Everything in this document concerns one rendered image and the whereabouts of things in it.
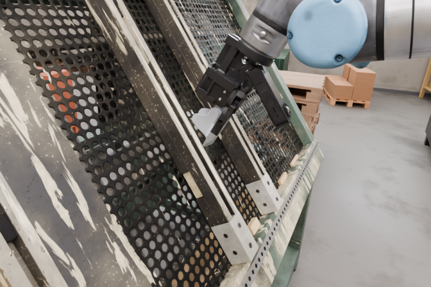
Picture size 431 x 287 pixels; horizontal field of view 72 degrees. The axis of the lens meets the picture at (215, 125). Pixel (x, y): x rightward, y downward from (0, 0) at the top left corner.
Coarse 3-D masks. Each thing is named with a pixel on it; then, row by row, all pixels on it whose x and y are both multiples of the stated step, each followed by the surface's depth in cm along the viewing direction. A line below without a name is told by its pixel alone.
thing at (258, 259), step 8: (312, 152) 156; (304, 168) 139; (296, 184) 126; (288, 200) 115; (280, 208) 108; (288, 208) 112; (280, 216) 105; (272, 224) 100; (280, 224) 103; (272, 232) 97; (264, 240) 92; (272, 240) 95; (264, 248) 91; (256, 256) 86; (264, 256) 89; (256, 264) 85; (248, 272) 81; (256, 272) 83; (248, 280) 79
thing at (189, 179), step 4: (188, 172) 82; (184, 176) 83; (188, 176) 83; (188, 180) 83; (192, 180) 82; (192, 184) 83; (196, 184) 82; (192, 188) 83; (196, 188) 83; (196, 192) 83; (200, 192) 82; (196, 196) 83; (200, 196) 83
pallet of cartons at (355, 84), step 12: (348, 72) 599; (360, 72) 545; (372, 72) 545; (336, 84) 563; (348, 84) 569; (360, 84) 552; (372, 84) 548; (336, 96) 565; (348, 96) 562; (360, 96) 559
